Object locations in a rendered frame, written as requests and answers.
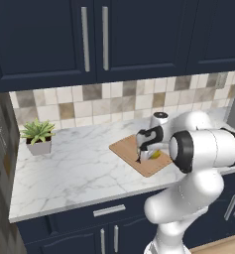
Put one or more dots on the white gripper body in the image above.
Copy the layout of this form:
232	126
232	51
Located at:
142	141

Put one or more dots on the stainless steel fridge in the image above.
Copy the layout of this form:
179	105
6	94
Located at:
0	185

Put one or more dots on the wooden cutting board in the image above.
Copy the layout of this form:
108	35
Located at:
126	149

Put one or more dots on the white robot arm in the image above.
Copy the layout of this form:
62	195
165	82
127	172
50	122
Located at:
195	185

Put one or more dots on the dark blue base cupboard door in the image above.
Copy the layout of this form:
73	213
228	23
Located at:
66	243
132	234
218	225

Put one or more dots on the yellow lemon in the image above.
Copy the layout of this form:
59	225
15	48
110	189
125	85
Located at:
156	154

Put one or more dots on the green plant in white pot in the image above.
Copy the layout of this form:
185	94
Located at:
38	138

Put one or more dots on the dark blue drawer front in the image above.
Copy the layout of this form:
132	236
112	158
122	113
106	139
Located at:
69	216

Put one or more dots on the dark blue wall cupboard door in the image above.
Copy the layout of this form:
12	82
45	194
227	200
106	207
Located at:
218	33
145	36
36	39

